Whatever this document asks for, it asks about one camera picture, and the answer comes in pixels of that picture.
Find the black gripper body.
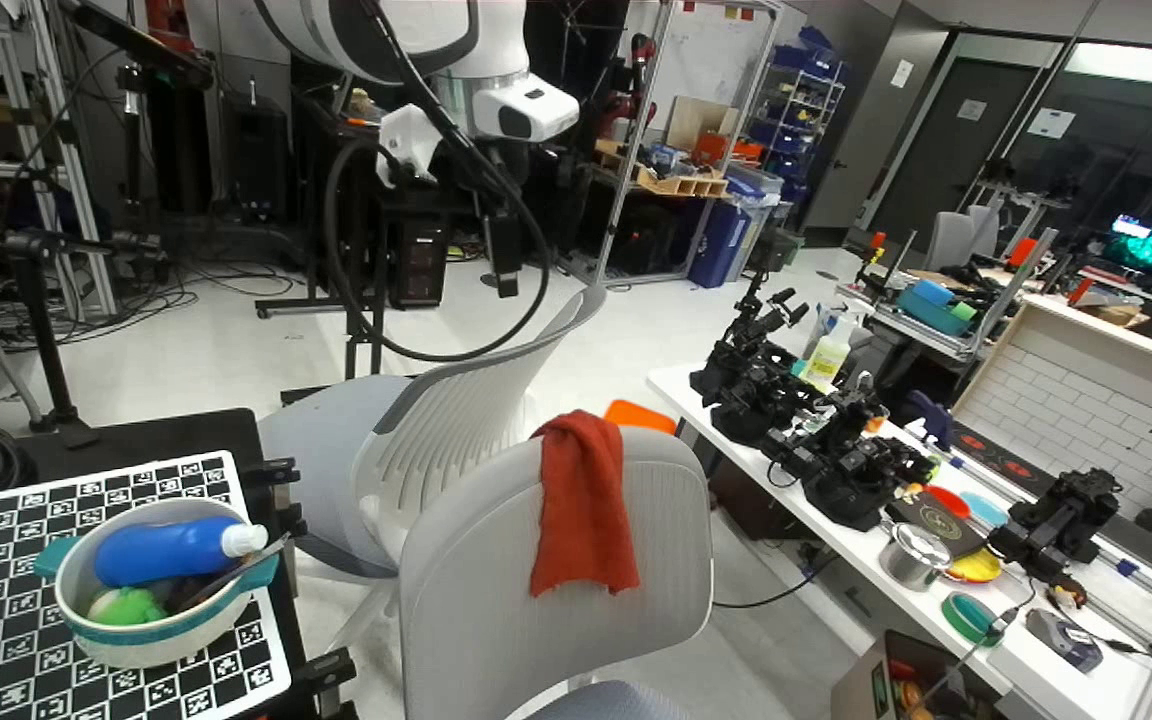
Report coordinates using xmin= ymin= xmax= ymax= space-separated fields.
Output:
xmin=464 ymin=132 xmax=536 ymax=262

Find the orange cloth towel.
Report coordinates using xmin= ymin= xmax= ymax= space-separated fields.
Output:
xmin=524 ymin=406 xmax=642 ymax=599

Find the slatted back office chair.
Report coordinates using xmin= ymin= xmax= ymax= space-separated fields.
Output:
xmin=256 ymin=280 xmax=609 ymax=585

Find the grey mesh back office chair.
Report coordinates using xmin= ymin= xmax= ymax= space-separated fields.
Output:
xmin=393 ymin=418 xmax=720 ymax=720

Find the orange plastic object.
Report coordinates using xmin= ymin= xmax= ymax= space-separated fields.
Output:
xmin=600 ymin=396 xmax=683 ymax=440

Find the blue storage bin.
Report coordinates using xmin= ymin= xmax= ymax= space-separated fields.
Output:
xmin=683 ymin=173 xmax=786 ymax=290

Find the whiteboard panel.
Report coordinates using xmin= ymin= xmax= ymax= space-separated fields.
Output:
xmin=627 ymin=0 xmax=786 ymax=150

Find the clear spray bottle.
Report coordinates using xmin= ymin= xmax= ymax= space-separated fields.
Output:
xmin=799 ymin=303 xmax=860 ymax=398

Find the black equipment pile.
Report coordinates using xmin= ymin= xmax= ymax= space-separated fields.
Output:
xmin=794 ymin=396 xmax=944 ymax=532

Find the teal plastic box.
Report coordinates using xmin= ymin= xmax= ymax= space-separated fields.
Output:
xmin=897 ymin=277 xmax=984 ymax=338

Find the blue plastic bottle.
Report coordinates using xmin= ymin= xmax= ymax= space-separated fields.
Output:
xmin=92 ymin=517 xmax=272 ymax=590

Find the black light stand tripod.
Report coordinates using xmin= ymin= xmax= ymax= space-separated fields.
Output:
xmin=0 ymin=214 xmax=184 ymax=432

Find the metal shelving unit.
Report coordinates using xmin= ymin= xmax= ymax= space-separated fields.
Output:
xmin=0 ymin=0 xmax=121 ymax=326

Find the metal cup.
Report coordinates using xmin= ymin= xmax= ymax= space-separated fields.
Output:
xmin=875 ymin=520 xmax=957 ymax=595

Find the red plate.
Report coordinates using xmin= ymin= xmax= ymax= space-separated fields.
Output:
xmin=919 ymin=482 xmax=974 ymax=523

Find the white work table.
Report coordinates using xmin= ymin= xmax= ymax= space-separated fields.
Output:
xmin=649 ymin=360 xmax=1152 ymax=720

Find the green ball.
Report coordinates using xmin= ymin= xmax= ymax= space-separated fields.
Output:
xmin=83 ymin=585 xmax=172 ymax=629

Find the white teal rimmed bowl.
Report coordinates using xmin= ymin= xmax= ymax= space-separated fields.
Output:
xmin=30 ymin=495 xmax=287 ymax=672

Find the blue plate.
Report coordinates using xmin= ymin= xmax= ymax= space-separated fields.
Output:
xmin=959 ymin=492 xmax=1016 ymax=534

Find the yellow bowl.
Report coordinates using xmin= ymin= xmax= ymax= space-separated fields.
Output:
xmin=944 ymin=545 xmax=1008 ymax=586

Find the printed cardboard box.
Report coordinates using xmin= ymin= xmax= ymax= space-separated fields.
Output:
xmin=828 ymin=629 xmax=1008 ymax=720

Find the white brick pattern box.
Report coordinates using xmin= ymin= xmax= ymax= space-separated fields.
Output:
xmin=946 ymin=290 xmax=1152 ymax=567

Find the black clamp device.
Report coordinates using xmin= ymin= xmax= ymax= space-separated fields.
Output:
xmin=989 ymin=464 xmax=1126 ymax=570

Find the checkerboard calibration board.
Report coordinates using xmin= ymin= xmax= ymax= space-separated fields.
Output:
xmin=0 ymin=449 xmax=294 ymax=720

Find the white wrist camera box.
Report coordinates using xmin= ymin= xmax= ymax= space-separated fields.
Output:
xmin=467 ymin=70 xmax=585 ymax=143

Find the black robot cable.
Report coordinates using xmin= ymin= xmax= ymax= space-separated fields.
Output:
xmin=315 ymin=0 xmax=556 ymax=369

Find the black camera rig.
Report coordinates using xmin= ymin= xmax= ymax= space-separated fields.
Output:
xmin=686 ymin=272 xmax=835 ymax=452

